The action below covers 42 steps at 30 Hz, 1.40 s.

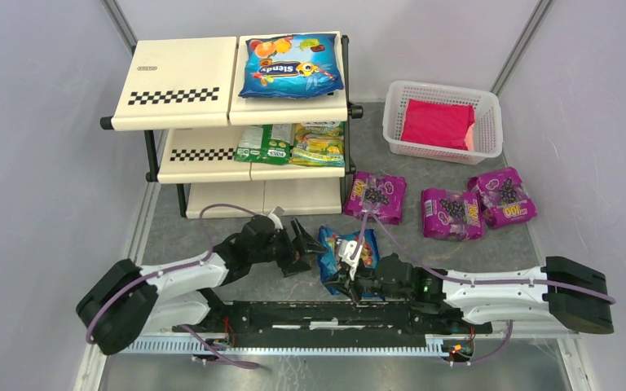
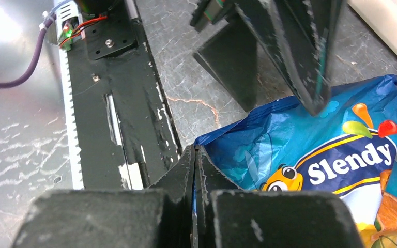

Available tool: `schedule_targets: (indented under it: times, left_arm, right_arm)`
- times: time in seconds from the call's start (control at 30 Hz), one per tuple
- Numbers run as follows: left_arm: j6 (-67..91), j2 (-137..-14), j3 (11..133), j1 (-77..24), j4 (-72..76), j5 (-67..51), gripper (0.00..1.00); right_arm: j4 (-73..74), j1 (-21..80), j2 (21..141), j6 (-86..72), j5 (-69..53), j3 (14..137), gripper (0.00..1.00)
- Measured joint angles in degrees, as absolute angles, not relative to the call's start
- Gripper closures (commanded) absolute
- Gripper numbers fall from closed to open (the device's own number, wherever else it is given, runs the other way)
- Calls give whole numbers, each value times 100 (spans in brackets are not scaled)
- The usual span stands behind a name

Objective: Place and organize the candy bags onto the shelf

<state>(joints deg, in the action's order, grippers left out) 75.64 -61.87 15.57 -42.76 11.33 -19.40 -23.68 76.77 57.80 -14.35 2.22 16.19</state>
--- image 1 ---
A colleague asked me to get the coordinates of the purple candy bag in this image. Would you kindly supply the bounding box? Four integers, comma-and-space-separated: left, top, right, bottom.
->
466, 167, 538, 230
421, 188, 486, 241
342, 171, 407, 225

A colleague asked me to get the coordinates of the blue Slendy candy bag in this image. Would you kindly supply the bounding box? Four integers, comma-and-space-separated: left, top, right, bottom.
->
238, 33, 344, 99

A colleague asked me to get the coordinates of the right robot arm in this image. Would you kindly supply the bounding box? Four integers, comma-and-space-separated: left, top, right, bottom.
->
323, 253, 615, 335

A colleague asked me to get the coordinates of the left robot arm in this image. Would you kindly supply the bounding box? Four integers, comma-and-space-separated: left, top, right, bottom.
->
76, 214, 327, 355

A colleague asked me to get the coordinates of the yellow green candy bag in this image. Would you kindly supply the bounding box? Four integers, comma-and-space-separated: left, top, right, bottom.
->
289, 121, 346, 167

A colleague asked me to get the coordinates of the cream three-tier shelf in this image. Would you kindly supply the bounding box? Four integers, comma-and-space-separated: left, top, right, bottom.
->
99, 37, 364, 218

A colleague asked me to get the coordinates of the pink bag in basket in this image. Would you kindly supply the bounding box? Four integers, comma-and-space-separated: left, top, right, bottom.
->
400, 99, 475, 151

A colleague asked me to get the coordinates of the white plastic basket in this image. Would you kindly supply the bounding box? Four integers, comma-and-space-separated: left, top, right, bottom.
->
382, 81, 503, 165

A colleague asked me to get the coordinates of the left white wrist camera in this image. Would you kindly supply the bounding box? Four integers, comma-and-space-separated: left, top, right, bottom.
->
267, 206, 284, 230

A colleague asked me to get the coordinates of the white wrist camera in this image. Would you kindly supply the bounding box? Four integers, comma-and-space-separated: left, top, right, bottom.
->
267, 206, 284, 230
337, 239, 361, 280

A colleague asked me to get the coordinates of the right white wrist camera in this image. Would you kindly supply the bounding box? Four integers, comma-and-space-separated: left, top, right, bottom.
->
337, 239, 361, 280

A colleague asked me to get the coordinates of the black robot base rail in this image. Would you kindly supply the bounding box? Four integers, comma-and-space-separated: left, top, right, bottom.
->
128, 301, 493, 360

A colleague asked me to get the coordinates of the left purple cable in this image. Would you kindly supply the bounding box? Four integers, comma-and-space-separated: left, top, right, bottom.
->
85, 204, 258, 345

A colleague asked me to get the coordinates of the purple cable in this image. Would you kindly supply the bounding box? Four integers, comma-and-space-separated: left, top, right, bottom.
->
353, 210, 616, 306
85, 204, 258, 345

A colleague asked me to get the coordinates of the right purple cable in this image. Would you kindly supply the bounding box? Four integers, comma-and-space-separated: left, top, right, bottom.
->
353, 210, 616, 306

